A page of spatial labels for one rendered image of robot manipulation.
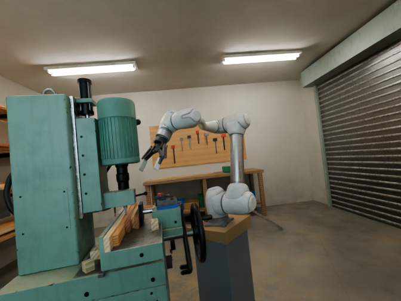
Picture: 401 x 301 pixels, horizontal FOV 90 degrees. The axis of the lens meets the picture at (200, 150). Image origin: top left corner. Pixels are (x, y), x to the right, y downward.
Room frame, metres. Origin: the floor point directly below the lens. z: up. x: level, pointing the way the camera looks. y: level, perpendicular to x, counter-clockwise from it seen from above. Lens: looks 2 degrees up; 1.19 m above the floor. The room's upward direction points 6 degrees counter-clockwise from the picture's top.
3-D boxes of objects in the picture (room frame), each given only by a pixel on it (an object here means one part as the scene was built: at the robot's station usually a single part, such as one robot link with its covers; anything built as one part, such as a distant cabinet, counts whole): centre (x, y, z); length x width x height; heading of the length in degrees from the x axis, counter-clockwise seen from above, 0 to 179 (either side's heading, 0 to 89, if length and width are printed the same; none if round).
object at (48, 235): (0.92, 0.68, 1.16); 0.22 x 0.22 x 0.72; 12
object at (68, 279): (0.96, 0.51, 0.76); 0.57 x 0.45 x 0.09; 102
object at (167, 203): (1.04, 0.20, 0.99); 0.13 x 0.11 x 0.06; 12
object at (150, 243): (1.01, 0.29, 0.87); 0.61 x 0.30 x 0.06; 12
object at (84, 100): (0.95, 0.53, 1.54); 0.08 x 0.08 x 0.17; 12
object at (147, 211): (1.01, 0.30, 0.95); 0.09 x 0.07 x 0.09; 12
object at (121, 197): (0.98, 0.41, 1.03); 0.14 x 0.07 x 0.09; 102
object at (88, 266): (0.79, 0.48, 0.82); 0.04 x 0.03 x 0.03; 51
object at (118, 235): (1.04, 0.40, 0.92); 0.62 x 0.02 x 0.04; 12
